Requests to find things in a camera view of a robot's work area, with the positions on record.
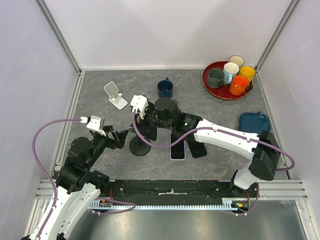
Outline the red round tray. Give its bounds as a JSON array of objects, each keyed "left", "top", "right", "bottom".
[{"left": 202, "top": 61, "right": 253, "bottom": 101}]

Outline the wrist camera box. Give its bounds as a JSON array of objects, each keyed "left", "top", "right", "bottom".
[
  {"left": 130, "top": 95, "right": 149, "bottom": 120},
  {"left": 80, "top": 115, "right": 107, "bottom": 137}
]

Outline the grey mug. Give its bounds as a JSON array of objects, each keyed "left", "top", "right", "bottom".
[{"left": 207, "top": 68, "right": 225, "bottom": 89}]

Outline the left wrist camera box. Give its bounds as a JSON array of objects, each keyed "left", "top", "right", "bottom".
[{"left": 80, "top": 115, "right": 107, "bottom": 137}]

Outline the black round base stand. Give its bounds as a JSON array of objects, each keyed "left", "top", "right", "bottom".
[{"left": 129, "top": 135, "right": 152, "bottom": 157}]

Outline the purple cable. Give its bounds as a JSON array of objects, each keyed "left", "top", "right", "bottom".
[
  {"left": 131, "top": 113, "right": 296, "bottom": 217},
  {"left": 32, "top": 118, "right": 137, "bottom": 240}
]

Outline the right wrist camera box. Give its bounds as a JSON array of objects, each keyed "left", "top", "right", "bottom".
[{"left": 130, "top": 95, "right": 149, "bottom": 120}]

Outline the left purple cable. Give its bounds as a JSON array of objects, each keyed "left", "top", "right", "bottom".
[{"left": 32, "top": 118, "right": 137, "bottom": 240}]

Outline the phone with lilac case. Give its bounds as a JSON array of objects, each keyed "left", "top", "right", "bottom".
[{"left": 169, "top": 140, "right": 186, "bottom": 161}]

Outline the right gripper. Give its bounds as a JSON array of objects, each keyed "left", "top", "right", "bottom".
[{"left": 128, "top": 102, "right": 174, "bottom": 139}]

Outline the cream mug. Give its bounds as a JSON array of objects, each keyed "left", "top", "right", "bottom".
[{"left": 228, "top": 55, "right": 245, "bottom": 68}]

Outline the blue leaf-shaped dish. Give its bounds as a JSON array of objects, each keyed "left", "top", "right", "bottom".
[{"left": 238, "top": 111, "right": 271, "bottom": 134}]

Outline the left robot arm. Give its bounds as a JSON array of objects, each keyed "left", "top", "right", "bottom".
[{"left": 24, "top": 125, "right": 129, "bottom": 240}]

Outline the yellow mug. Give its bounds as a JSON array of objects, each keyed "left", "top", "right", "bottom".
[{"left": 238, "top": 66, "right": 256, "bottom": 83}]

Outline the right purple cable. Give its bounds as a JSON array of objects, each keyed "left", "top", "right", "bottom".
[{"left": 131, "top": 113, "right": 296, "bottom": 217}]

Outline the dark blue mug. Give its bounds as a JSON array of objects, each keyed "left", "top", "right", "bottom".
[{"left": 157, "top": 77, "right": 174, "bottom": 98}]

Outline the slotted cable duct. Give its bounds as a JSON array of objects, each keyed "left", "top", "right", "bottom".
[{"left": 87, "top": 198, "right": 250, "bottom": 212}]

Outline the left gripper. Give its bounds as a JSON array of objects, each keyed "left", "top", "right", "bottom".
[{"left": 85, "top": 125, "right": 129, "bottom": 168}]

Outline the orange mug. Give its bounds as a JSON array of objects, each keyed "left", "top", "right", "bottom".
[{"left": 229, "top": 75, "right": 253, "bottom": 96}]

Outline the light blue mug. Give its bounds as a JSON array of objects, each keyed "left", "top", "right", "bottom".
[{"left": 223, "top": 62, "right": 239, "bottom": 84}]

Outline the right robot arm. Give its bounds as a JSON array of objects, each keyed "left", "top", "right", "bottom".
[{"left": 130, "top": 95, "right": 281, "bottom": 197}]

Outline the white folding phone stand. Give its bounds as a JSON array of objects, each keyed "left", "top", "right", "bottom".
[{"left": 103, "top": 81, "right": 128, "bottom": 110}]

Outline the black base bar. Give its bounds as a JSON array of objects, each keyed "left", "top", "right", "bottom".
[{"left": 100, "top": 179, "right": 257, "bottom": 206}]

